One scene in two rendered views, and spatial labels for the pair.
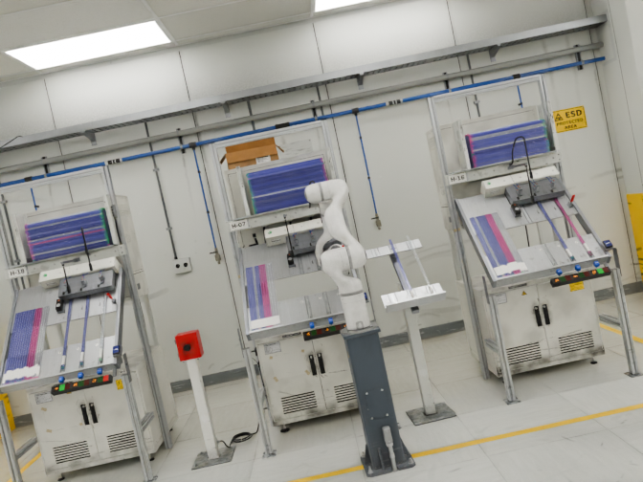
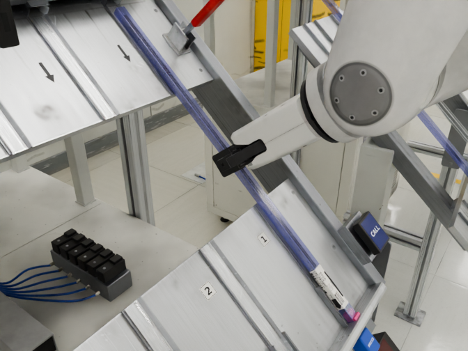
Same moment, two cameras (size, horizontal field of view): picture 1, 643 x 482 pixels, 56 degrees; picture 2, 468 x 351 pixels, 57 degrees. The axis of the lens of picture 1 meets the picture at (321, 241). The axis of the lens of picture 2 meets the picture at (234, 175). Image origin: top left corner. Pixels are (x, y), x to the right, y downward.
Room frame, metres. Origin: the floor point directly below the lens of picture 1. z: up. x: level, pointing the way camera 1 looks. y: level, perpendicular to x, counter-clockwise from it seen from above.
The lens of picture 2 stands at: (3.33, 0.33, 1.15)
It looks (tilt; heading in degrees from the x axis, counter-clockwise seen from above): 29 degrees down; 307
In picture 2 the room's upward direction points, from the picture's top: straight up
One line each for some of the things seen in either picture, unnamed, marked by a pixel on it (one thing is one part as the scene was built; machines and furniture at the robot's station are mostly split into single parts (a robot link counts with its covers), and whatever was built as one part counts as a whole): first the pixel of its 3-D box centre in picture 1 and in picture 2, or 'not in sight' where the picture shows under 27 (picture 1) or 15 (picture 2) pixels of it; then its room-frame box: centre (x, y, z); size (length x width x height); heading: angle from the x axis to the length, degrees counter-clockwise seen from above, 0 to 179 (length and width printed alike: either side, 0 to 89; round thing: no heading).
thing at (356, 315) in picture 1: (355, 311); not in sight; (3.02, -0.09, 0.79); 0.19 x 0.19 x 0.18
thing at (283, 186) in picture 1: (289, 186); not in sight; (3.95, 0.13, 1.52); 0.51 x 0.13 x 0.27; 91
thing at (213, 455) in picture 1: (200, 395); not in sight; (3.60, 0.91, 0.39); 0.24 x 0.24 x 0.78; 1
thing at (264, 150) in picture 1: (266, 149); not in sight; (4.25, 0.25, 1.82); 0.68 x 0.30 x 0.20; 91
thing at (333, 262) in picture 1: (340, 272); not in sight; (3.02, -0.06, 1.00); 0.19 x 0.12 x 0.24; 94
